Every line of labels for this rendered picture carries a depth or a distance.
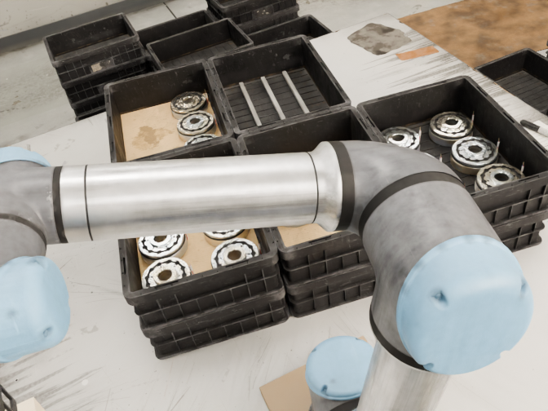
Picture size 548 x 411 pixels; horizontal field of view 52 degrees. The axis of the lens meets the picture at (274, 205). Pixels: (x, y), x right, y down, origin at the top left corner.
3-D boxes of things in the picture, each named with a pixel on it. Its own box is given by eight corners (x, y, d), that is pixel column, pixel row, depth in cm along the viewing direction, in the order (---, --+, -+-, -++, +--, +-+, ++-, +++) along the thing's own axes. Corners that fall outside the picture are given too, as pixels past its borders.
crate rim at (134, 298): (281, 262, 108) (280, 254, 107) (126, 308, 105) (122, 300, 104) (236, 143, 137) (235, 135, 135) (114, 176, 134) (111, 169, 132)
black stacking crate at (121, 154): (242, 173, 144) (234, 137, 136) (127, 205, 141) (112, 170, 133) (214, 94, 172) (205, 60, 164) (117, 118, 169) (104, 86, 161)
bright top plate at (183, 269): (193, 290, 113) (192, 288, 112) (143, 303, 112) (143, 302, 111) (187, 254, 120) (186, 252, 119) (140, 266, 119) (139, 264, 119)
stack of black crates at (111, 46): (149, 90, 307) (123, 11, 276) (165, 117, 286) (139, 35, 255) (77, 115, 298) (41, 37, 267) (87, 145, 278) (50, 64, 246)
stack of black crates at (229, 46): (245, 99, 288) (228, 16, 257) (269, 130, 267) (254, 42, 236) (170, 126, 280) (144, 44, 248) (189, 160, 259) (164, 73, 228)
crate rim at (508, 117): (566, 178, 114) (568, 170, 113) (427, 219, 111) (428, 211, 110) (466, 81, 143) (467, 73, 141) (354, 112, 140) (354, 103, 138)
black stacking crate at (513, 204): (554, 212, 121) (567, 172, 113) (425, 250, 118) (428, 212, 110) (461, 113, 149) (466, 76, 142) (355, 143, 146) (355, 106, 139)
